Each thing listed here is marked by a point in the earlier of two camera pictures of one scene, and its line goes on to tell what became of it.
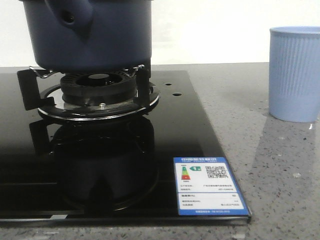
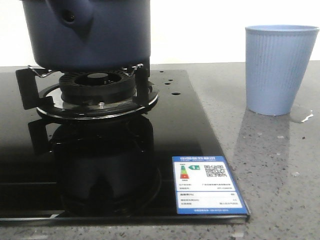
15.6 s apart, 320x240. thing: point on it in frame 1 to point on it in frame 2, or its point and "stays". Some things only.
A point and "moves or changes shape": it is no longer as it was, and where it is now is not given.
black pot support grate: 33,83 stays
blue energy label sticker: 206,186 stays
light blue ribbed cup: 294,73 moves or changes shape
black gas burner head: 99,88 stays
